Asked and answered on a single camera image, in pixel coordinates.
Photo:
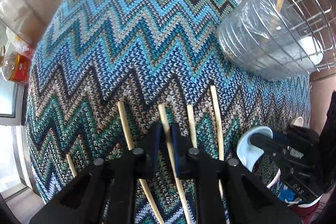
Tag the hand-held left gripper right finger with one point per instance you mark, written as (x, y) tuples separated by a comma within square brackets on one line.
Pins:
[(175, 153)]

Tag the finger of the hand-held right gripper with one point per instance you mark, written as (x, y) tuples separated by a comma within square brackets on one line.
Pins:
[(270, 146), (302, 136)]

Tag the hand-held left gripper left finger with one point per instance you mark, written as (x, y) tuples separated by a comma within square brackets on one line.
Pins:
[(157, 140)]

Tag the pink ceramic spoon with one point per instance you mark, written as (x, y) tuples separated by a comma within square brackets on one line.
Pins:
[(296, 121)]

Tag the clear plastic liner cup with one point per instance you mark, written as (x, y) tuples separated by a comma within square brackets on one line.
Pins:
[(244, 29)]

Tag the red garment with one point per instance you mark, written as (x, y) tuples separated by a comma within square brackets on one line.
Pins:
[(307, 214)]

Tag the zigzag knit cloth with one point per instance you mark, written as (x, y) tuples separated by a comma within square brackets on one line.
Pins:
[(131, 43)]

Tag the window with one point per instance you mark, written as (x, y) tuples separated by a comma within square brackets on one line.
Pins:
[(19, 103)]

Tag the red tin can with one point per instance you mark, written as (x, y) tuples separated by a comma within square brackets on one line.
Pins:
[(18, 67)]

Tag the white plastic bag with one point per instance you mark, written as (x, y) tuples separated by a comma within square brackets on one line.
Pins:
[(18, 40)]

